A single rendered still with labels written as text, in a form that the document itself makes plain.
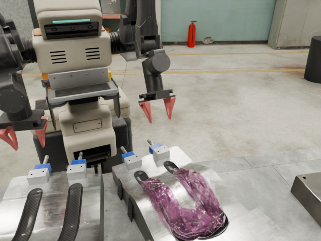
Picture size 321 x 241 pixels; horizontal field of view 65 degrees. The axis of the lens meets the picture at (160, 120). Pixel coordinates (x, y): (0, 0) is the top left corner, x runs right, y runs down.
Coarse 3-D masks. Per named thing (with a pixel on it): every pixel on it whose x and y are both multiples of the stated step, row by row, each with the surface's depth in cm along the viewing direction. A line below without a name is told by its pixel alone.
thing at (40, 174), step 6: (48, 156) 83; (36, 168) 76; (42, 168) 76; (48, 168) 77; (30, 174) 72; (36, 174) 72; (42, 174) 72; (48, 174) 75; (30, 180) 71; (36, 180) 72; (42, 180) 72; (48, 180) 74
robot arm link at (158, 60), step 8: (160, 40) 82; (136, 48) 81; (160, 48) 82; (136, 56) 83; (144, 56) 80; (152, 56) 74; (160, 56) 73; (168, 56) 74; (152, 64) 73; (160, 64) 74; (168, 64) 74; (152, 72) 77; (160, 72) 75
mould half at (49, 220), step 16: (64, 176) 75; (96, 176) 75; (16, 192) 70; (48, 192) 70; (64, 192) 70; (96, 192) 70; (0, 208) 65; (16, 208) 65; (48, 208) 65; (64, 208) 66; (96, 208) 66; (0, 224) 61; (16, 224) 62; (48, 224) 62; (80, 224) 61; (96, 224) 61; (0, 240) 57; (32, 240) 57; (48, 240) 56; (80, 240) 55; (96, 240) 54
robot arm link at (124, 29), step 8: (128, 0) 83; (136, 0) 82; (128, 8) 84; (136, 8) 84; (120, 16) 87; (128, 16) 85; (136, 16) 85; (120, 24) 89; (128, 24) 87; (120, 32) 91; (128, 32) 87; (128, 40) 88
